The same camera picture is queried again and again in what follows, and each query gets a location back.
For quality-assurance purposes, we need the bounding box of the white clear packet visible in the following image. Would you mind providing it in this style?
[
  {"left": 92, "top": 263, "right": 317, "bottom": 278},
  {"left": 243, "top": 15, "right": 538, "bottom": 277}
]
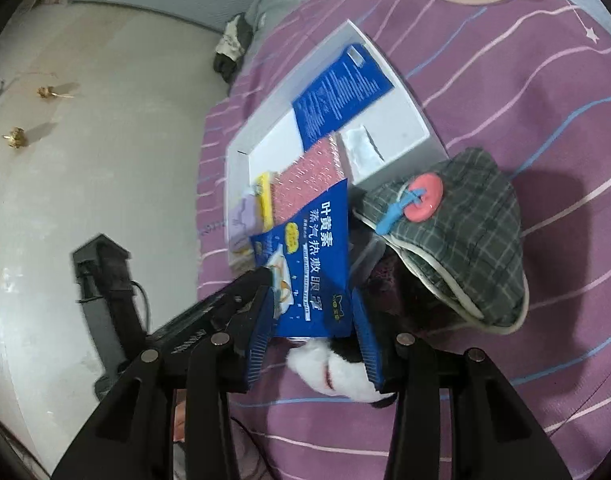
[{"left": 338, "top": 125, "right": 386, "bottom": 183}]

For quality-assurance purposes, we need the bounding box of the grey plaid cap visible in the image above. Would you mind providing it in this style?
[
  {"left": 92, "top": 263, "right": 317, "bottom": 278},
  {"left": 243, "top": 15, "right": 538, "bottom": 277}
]
[{"left": 353, "top": 147, "right": 530, "bottom": 336}]

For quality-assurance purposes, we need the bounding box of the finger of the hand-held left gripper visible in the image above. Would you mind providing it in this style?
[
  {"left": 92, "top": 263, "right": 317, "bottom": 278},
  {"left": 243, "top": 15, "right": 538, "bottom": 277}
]
[{"left": 220, "top": 266, "right": 272, "bottom": 328}]

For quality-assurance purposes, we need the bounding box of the blue eye mask packet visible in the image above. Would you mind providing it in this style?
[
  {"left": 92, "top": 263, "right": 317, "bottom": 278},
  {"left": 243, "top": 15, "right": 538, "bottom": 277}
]
[
  {"left": 292, "top": 44, "right": 392, "bottom": 153},
  {"left": 250, "top": 177, "right": 356, "bottom": 341}
]

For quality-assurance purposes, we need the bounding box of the white cardboard box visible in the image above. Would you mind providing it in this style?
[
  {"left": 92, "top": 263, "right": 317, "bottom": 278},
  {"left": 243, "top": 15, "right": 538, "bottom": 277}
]
[{"left": 224, "top": 19, "right": 449, "bottom": 268}]

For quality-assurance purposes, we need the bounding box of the pink ring toy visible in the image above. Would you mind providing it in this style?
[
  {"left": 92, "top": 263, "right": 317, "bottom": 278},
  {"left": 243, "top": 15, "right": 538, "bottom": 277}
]
[{"left": 375, "top": 172, "right": 443, "bottom": 236}]

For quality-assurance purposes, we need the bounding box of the black wall device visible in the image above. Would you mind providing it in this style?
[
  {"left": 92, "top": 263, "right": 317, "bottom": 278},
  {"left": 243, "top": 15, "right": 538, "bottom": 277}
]
[{"left": 72, "top": 232, "right": 151, "bottom": 396}]

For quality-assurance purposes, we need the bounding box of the black and white cloth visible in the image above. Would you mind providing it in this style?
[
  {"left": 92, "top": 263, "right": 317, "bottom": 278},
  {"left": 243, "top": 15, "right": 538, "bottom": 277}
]
[{"left": 213, "top": 14, "right": 254, "bottom": 83}]

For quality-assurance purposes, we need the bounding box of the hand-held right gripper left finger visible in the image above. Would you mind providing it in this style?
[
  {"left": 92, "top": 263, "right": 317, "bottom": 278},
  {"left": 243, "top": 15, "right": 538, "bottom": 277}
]
[{"left": 50, "top": 285, "right": 276, "bottom": 480}]

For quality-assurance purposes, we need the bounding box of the dark red mesh cloth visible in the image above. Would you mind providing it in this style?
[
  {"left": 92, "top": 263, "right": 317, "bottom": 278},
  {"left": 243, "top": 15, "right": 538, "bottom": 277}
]
[{"left": 365, "top": 252, "right": 411, "bottom": 316}]

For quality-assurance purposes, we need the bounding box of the pink patterned packet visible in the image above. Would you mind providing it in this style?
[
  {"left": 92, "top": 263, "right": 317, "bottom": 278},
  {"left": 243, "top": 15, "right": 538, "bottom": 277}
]
[{"left": 270, "top": 132, "right": 353, "bottom": 226}]

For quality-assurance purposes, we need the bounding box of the white and black plush toy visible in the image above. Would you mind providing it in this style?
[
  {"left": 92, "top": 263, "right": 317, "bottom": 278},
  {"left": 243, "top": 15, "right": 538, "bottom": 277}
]
[{"left": 286, "top": 335, "right": 399, "bottom": 408}]

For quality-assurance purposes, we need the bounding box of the yellow packet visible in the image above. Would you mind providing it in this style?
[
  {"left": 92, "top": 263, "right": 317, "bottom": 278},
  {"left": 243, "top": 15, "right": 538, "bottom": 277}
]
[{"left": 254, "top": 171, "right": 279, "bottom": 231}]

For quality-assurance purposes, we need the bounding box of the purple striped blanket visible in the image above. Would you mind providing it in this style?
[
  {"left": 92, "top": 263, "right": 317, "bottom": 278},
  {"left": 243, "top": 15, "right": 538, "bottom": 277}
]
[{"left": 196, "top": 0, "right": 611, "bottom": 480}]

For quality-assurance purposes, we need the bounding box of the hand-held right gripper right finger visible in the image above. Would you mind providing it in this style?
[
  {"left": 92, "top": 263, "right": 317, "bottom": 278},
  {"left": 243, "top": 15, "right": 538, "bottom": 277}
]
[{"left": 349, "top": 287, "right": 571, "bottom": 480}]

